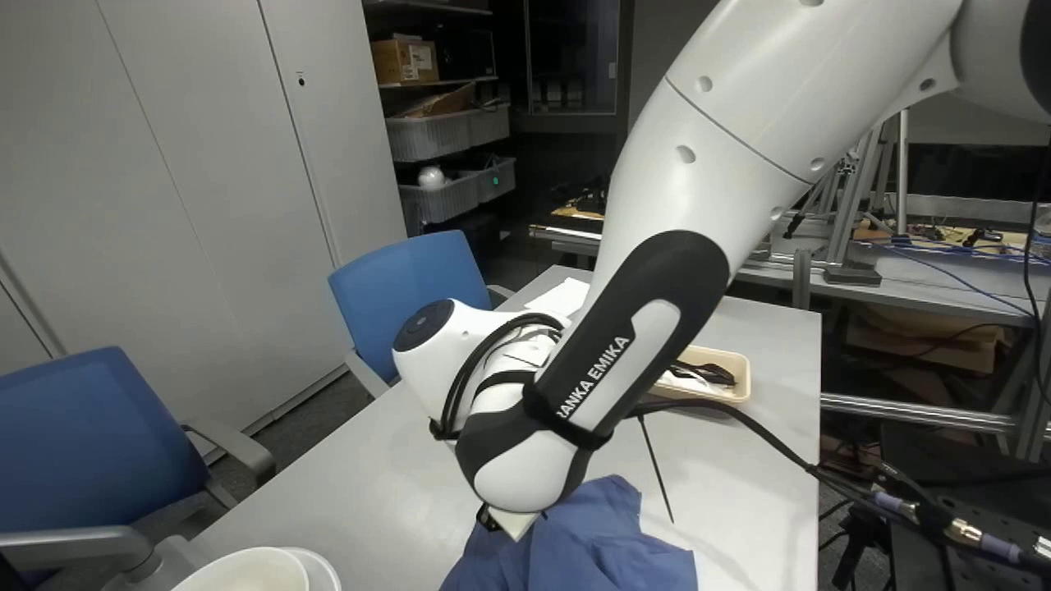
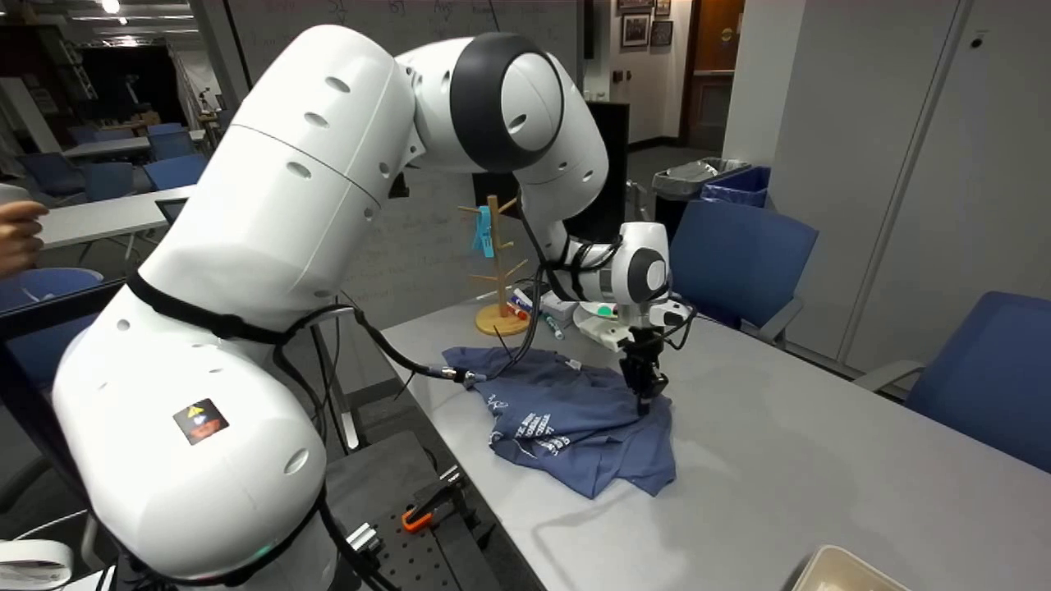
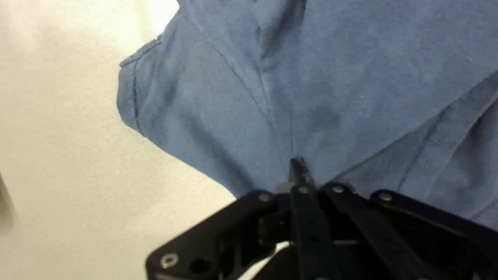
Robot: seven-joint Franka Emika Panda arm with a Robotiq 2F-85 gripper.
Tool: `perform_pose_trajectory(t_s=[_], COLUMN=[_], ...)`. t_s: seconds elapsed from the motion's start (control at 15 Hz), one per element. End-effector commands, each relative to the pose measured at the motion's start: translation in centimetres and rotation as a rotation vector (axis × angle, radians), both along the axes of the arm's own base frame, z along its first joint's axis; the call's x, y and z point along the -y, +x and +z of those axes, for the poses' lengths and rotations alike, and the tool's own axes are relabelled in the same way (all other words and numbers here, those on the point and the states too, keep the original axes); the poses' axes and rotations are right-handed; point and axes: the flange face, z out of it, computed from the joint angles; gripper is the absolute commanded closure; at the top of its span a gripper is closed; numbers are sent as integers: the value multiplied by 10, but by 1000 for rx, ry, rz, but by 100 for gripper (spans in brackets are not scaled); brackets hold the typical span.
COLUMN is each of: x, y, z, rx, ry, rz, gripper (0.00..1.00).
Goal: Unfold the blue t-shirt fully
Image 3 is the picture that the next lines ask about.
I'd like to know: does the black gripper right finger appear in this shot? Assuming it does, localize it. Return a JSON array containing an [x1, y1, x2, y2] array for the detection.
[[316, 181, 498, 280]]

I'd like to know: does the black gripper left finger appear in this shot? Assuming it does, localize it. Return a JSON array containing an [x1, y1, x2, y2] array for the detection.
[[145, 156, 340, 280]]

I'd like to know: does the blue printed t-shirt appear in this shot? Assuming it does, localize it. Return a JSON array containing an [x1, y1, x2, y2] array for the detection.
[[116, 0, 498, 232]]

